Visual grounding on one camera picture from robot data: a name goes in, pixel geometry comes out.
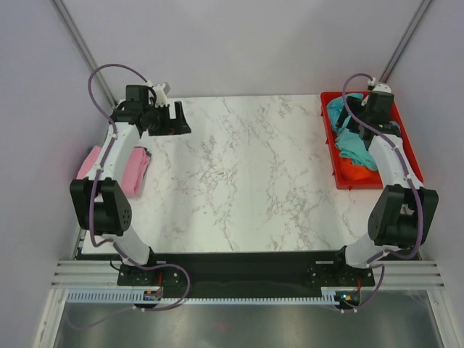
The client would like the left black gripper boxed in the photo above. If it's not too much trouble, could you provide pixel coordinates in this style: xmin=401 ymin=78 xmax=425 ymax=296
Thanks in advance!
xmin=144 ymin=102 xmax=191 ymax=138

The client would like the pink t shirt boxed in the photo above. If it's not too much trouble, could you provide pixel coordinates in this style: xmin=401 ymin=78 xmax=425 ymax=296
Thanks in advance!
xmin=76 ymin=145 xmax=152 ymax=198

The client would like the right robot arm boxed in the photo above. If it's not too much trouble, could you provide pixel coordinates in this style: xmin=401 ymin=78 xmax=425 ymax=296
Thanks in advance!
xmin=331 ymin=89 xmax=439 ymax=286

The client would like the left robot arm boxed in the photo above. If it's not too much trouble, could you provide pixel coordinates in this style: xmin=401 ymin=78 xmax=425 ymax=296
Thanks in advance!
xmin=70 ymin=82 xmax=191 ymax=285

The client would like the teal t shirt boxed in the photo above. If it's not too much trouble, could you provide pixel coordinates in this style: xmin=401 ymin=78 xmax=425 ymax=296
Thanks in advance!
xmin=326 ymin=96 xmax=377 ymax=171

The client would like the grey blue t shirt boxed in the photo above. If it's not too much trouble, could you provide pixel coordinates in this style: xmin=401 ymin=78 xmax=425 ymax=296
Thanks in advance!
xmin=390 ymin=121 xmax=402 ymax=137

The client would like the orange garment in bin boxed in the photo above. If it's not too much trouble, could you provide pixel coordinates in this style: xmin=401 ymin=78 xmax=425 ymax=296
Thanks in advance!
xmin=339 ymin=157 xmax=379 ymax=181

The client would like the red plastic bin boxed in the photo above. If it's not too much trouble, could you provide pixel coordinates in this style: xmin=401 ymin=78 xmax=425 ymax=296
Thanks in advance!
xmin=319 ymin=91 xmax=424 ymax=190

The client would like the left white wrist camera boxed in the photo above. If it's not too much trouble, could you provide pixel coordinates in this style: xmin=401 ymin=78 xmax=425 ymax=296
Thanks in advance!
xmin=146 ymin=80 xmax=170 ymax=107

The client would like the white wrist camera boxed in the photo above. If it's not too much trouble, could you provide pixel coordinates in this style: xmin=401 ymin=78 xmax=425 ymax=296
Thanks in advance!
xmin=146 ymin=80 xmax=170 ymax=107
xmin=368 ymin=77 xmax=392 ymax=94

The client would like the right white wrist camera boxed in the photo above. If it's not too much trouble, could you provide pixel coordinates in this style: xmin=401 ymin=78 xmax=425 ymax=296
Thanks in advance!
xmin=368 ymin=77 xmax=392 ymax=94

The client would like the right corner aluminium post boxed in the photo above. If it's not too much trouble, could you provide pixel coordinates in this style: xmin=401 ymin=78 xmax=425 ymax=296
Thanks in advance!
xmin=379 ymin=0 xmax=436 ymax=83

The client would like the corner aluminium post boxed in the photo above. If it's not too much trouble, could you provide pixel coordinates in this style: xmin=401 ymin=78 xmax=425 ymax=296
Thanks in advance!
xmin=49 ymin=0 xmax=116 ymax=106
xmin=379 ymin=0 xmax=436 ymax=83

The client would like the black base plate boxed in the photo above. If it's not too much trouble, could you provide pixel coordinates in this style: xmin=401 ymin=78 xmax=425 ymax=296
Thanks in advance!
xmin=117 ymin=250 xmax=375 ymax=299

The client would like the left corner aluminium post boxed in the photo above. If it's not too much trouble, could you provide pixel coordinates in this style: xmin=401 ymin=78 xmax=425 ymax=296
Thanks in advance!
xmin=49 ymin=0 xmax=116 ymax=106

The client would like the white slotted cable duct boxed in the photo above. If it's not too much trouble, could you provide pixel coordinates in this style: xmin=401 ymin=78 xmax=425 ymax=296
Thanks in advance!
xmin=65 ymin=286 xmax=360 ymax=305

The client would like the aluminium frame rail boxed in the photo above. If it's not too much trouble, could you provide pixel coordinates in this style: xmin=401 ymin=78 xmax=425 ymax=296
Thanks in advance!
xmin=51 ymin=261 xmax=444 ymax=291

